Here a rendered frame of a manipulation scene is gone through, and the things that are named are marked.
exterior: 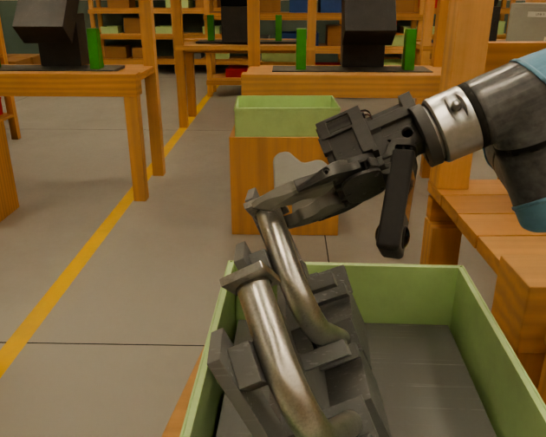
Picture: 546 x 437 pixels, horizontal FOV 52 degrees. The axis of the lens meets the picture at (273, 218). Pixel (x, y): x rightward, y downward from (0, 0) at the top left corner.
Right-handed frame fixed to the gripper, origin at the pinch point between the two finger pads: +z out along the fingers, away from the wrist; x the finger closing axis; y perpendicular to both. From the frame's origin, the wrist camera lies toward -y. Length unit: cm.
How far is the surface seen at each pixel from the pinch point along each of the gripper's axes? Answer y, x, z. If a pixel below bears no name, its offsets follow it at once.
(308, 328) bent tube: -12.7, -2.8, 0.6
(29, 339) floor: 59, -147, 144
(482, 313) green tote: -13.5, -31.5, -20.3
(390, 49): 443, -605, -130
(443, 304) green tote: -7.7, -45.8, -16.5
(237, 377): -18.2, 13.8, 4.6
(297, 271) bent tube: -7.3, 0.7, -0.8
